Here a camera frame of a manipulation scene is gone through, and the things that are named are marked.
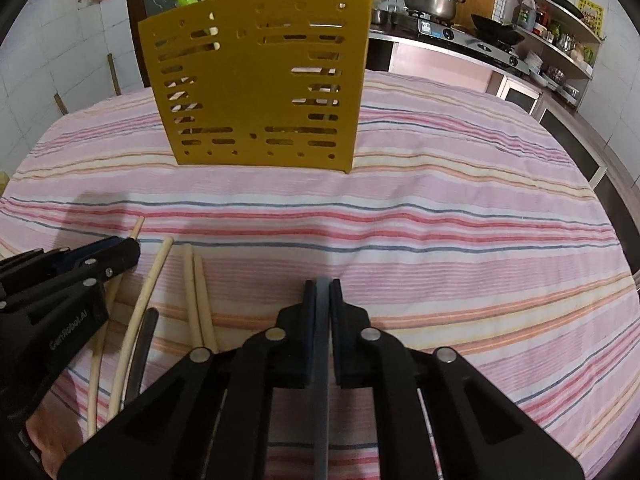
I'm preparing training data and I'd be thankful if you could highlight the gas stove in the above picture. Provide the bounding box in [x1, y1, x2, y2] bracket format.
[390, 12, 531, 78]

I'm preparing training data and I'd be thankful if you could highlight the yellow wall poster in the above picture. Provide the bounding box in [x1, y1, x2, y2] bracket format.
[577, 0, 606, 31]

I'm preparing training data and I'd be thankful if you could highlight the corner wall shelf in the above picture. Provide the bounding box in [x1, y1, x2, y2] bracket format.
[507, 0, 603, 81]

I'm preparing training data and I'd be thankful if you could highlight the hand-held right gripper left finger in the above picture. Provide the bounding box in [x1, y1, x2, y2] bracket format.
[56, 279, 318, 480]

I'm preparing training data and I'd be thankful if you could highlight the yellow utensil holder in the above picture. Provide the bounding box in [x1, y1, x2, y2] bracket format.
[137, 0, 373, 176]

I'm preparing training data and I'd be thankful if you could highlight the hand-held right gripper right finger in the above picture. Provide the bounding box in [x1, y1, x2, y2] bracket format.
[329, 279, 585, 480]

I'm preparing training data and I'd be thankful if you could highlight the grey metal spoon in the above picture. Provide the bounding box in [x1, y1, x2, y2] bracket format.
[124, 307, 160, 408]

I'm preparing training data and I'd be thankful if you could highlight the black pan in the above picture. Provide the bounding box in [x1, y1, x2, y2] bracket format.
[540, 0, 585, 21]

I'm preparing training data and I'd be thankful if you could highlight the person's left hand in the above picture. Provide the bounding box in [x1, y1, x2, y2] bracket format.
[24, 402, 68, 478]

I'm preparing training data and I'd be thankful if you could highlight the light blue plastic spoon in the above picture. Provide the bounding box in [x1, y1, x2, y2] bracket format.
[314, 277, 332, 480]

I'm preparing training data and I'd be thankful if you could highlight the row of condiment bottles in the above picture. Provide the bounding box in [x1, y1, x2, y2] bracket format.
[535, 5, 598, 66]

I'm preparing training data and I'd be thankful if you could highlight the black wok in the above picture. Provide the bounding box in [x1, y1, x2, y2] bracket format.
[470, 14, 526, 46]

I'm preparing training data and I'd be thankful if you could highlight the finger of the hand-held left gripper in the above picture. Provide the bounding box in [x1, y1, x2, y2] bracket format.
[0, 238, 142, 312]
[0, 236, 133, 284]

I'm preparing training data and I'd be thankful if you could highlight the oil bottle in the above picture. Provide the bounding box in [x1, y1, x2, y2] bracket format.
[516, 0, 537, 30]

